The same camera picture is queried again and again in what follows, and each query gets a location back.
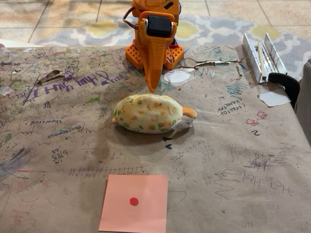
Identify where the aluminium miter box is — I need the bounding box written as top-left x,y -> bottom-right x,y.
242,32 -> 288,84

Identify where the white torn paper piece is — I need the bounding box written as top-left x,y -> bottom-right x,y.
257,88 -> 292,108

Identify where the brown dried leaf scrap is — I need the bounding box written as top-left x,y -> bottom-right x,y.
36,69 -> 66,86

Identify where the black clamp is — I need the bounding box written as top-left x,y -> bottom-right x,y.
267,72 -> 301,109

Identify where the white spotted cat plush toy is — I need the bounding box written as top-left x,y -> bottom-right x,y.
111,94 -> 198,135

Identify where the grey upholstered chair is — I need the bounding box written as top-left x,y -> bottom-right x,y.
294,58 -> 311,148

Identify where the pink square paper sheet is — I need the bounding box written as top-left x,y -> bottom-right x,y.
98,174 -> 169,233

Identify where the scribbled brown paper table cover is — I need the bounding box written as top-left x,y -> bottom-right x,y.
0,44 -> 311,233

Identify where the grey yellow patterned rug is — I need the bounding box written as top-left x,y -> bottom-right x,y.
34,14 -> 311,81

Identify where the red white servo cable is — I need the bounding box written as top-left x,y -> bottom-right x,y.
122,5 -> 137,30

